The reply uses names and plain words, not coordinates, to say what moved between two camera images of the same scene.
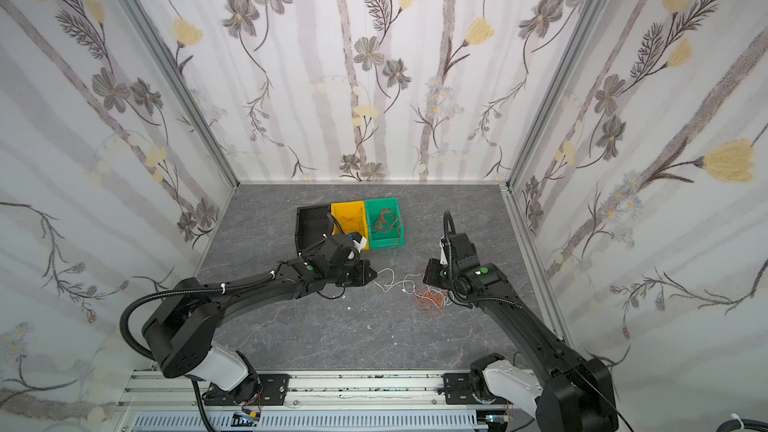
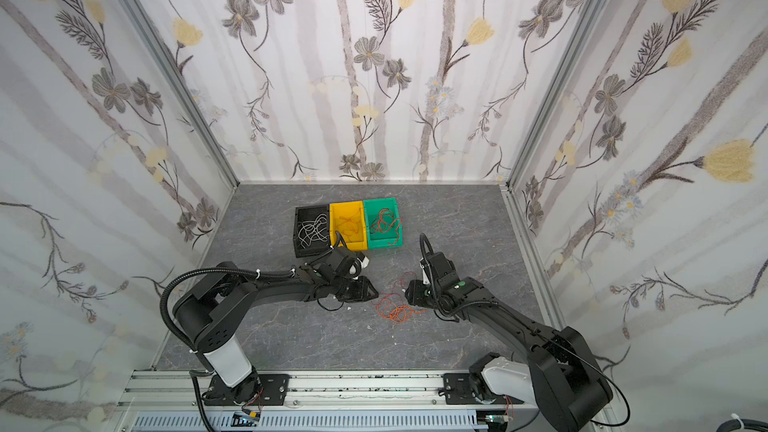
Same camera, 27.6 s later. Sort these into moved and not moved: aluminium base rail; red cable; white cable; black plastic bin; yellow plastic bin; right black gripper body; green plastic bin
Moved: right black gripper body; white cable
Not moved: yellow plastic bin; red cable; black plastic bin; aluminium base rail; green plastic bin
